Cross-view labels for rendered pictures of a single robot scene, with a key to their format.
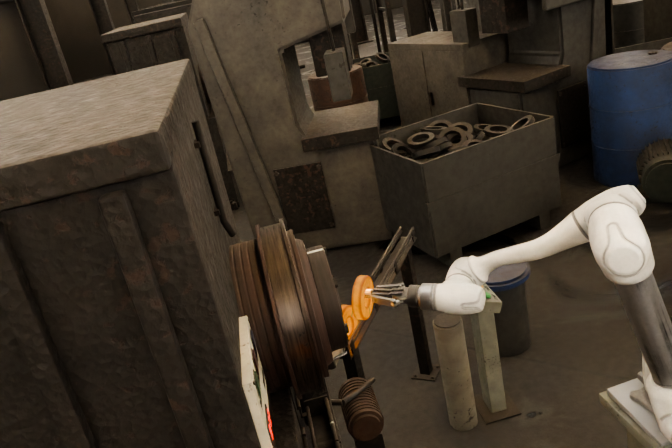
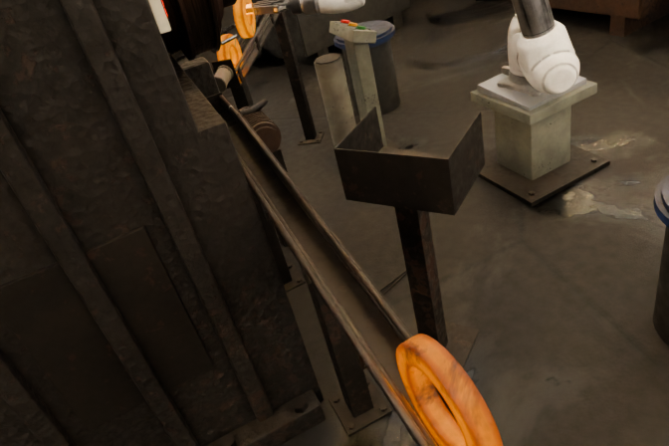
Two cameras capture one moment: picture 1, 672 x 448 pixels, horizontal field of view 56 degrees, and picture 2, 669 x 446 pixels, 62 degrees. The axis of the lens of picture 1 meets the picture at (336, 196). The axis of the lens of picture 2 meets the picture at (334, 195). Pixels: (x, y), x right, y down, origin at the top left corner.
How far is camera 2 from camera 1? 70 cm
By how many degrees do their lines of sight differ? 16
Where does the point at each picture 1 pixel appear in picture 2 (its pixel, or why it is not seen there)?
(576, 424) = (448, 145)
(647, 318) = not seen: outside the picture
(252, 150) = not seen: outside the picture
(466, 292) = not seen: outside the picture
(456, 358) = (339, 95)
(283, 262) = not seen: outside the picture
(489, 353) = (368, 92)
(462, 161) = not seen: outside the picture
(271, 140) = not seen: outside the picture
